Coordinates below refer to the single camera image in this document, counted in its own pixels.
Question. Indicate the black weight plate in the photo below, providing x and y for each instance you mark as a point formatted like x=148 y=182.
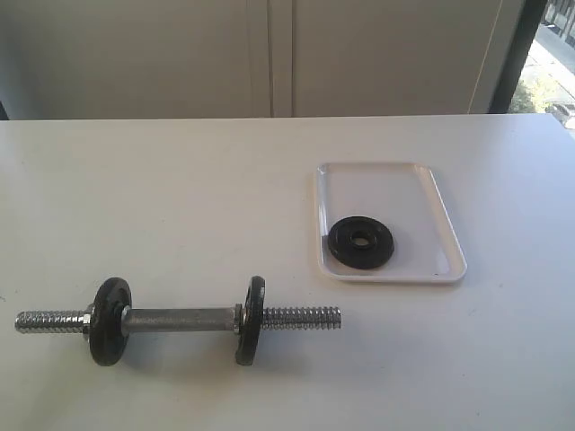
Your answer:
x=251 y=324
x=360 y=242
x=107 y=342

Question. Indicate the chrome threaded dumbbell bar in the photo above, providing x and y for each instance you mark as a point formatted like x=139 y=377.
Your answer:
x=181 y=320

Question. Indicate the white rectangular plastic tray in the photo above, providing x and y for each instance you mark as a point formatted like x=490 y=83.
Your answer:
x=403 y=197

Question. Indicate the beige cabinet with doors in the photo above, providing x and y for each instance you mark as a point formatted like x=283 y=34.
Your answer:
x=249 y=59

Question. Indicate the dark window frame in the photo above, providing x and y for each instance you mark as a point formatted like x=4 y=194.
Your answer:
x=528 y=22

